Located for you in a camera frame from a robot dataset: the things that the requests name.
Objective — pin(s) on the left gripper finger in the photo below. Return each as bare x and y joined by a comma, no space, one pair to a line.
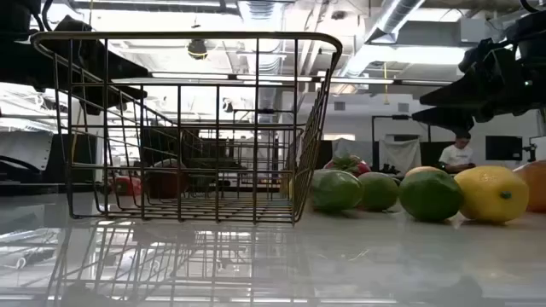
117,66
119,96

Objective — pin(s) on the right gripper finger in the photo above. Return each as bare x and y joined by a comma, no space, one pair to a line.
490,91
448,118

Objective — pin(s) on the orange pepper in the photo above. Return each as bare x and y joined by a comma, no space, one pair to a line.
422,171

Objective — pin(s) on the green lime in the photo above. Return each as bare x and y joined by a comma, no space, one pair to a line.
431,196
379,192

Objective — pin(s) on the red chili pepper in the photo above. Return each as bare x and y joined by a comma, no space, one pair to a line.
126,186

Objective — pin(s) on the dark red apple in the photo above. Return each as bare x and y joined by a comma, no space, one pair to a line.
168,183

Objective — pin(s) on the orange fruit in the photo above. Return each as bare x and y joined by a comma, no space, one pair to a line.
537,187

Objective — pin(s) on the red fruit with green calyx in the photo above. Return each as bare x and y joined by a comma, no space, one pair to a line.
347,164

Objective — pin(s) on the green cucumber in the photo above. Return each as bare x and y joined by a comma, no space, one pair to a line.
337,192

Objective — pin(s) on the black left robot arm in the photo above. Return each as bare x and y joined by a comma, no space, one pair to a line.
19,17

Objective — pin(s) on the person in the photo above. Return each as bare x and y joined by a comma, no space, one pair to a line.
456,155

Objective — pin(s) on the black monitor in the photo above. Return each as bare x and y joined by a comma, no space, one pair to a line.
503,148

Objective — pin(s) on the white cloth cover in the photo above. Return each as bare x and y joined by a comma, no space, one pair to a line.
399,155

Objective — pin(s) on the black ceiling dome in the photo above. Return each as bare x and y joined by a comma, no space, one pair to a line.
197,49

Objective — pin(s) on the white panel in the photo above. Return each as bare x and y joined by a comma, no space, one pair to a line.
25,149

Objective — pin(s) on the black metal frame stand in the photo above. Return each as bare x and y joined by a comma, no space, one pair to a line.
401,117

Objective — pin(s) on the silver ceiling duct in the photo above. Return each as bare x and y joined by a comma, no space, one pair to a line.
396,17

